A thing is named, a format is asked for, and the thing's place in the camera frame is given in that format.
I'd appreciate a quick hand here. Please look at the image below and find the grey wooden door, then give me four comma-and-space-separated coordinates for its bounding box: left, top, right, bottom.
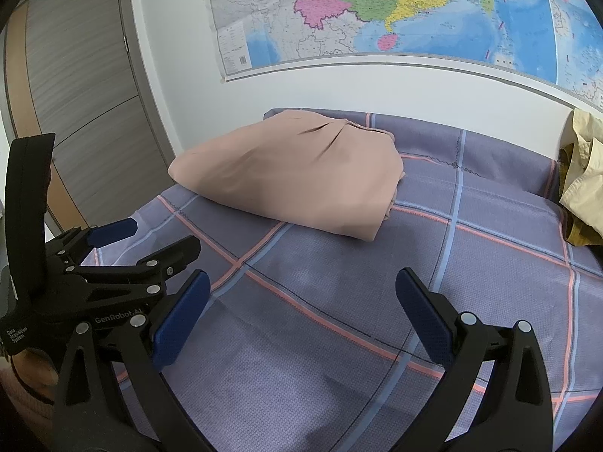
0, 0, 177, 231

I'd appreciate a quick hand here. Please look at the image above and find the cream jacket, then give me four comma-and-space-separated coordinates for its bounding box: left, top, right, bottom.
558, 108, 603, 227

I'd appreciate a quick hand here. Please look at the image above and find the purple plaid bed sheet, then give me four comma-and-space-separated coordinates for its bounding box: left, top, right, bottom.
94, 107, 603, 452

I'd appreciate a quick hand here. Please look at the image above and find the colourful wall map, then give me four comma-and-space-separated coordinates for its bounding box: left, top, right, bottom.
204, 0, 603, 109

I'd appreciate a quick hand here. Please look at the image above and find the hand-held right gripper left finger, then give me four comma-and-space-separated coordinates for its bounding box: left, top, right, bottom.
51, 269, 212, 452

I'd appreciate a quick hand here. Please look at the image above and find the olive garment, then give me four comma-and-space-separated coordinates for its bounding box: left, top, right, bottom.
558, 144, 603, 246

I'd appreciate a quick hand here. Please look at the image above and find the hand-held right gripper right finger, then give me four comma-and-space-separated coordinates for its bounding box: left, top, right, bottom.
395, 267, 553, 452

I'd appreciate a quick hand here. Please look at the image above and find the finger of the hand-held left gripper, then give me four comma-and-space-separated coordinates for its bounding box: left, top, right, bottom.
70, 234, 202, 298
44, 217, 139, 270

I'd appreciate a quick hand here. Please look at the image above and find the pink jacket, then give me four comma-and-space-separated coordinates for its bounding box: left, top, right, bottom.
168, 109, 406, 243

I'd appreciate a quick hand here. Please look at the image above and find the person's clothed torso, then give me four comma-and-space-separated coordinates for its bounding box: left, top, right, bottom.
0, 352, 58, 434

